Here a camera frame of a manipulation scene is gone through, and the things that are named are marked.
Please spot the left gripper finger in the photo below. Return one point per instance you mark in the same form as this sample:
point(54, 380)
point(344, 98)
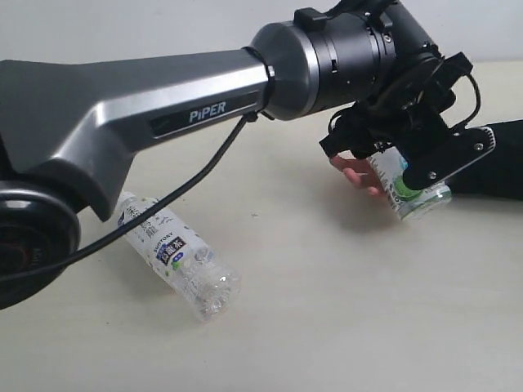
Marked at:
point(348, 131)

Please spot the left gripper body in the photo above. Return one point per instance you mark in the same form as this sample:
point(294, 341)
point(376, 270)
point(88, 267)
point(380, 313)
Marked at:
point(407, 115)

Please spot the green label clear bottle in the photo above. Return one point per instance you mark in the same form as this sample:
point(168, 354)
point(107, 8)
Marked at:
point(406, 203)

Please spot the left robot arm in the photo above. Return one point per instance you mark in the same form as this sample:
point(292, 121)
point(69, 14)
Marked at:
point(70, 132)

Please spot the Suntory white label bottle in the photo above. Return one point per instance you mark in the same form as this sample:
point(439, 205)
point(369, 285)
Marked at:
point(186, 263)

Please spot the person's open hand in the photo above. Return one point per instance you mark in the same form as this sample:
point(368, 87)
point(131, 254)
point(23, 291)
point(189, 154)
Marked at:
point(360, 174)

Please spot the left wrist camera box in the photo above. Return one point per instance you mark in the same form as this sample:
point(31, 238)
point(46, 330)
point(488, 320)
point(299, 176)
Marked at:
point(449, 157)

